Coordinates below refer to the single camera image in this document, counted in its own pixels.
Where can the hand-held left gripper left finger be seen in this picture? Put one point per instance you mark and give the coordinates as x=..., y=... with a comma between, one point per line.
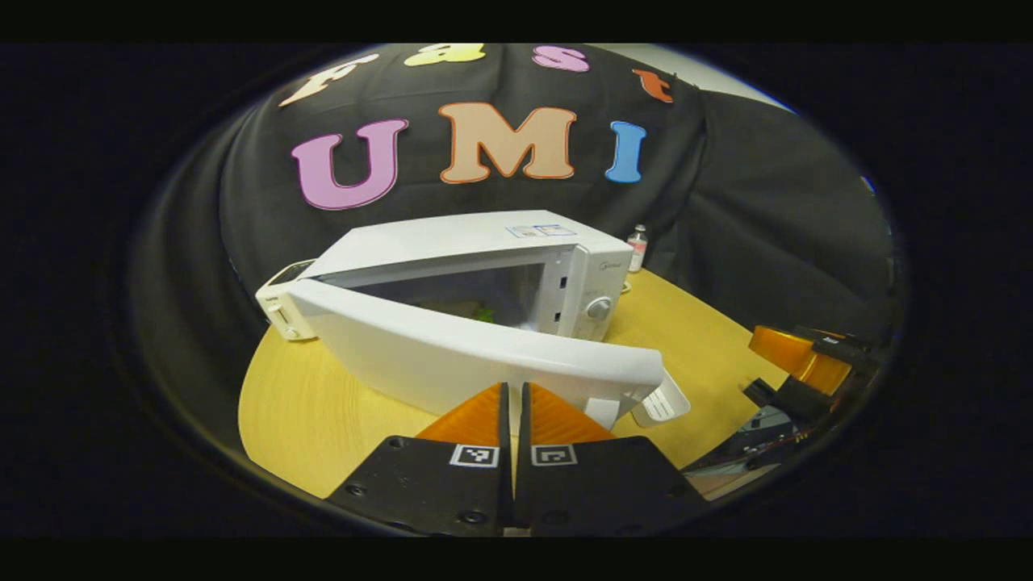
x=420, y=484

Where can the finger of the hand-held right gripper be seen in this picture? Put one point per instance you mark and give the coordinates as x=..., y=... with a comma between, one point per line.
x=799, y=355

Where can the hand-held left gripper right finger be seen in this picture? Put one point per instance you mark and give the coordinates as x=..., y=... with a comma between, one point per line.
x=613, y=484

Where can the white microwave oven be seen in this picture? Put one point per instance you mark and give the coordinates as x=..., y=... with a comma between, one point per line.
x=452, y=355

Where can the black table clamp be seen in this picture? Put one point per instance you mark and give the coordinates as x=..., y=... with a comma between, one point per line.
x=759, y=393

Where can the black backdrop cloth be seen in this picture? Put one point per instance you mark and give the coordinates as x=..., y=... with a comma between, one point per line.
x=767, y=202

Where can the small clear bottle pink label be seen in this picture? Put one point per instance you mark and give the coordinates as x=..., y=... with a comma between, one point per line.
x=637, y=254

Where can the white toaster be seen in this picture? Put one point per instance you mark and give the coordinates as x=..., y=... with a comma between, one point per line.
x=278, y=311

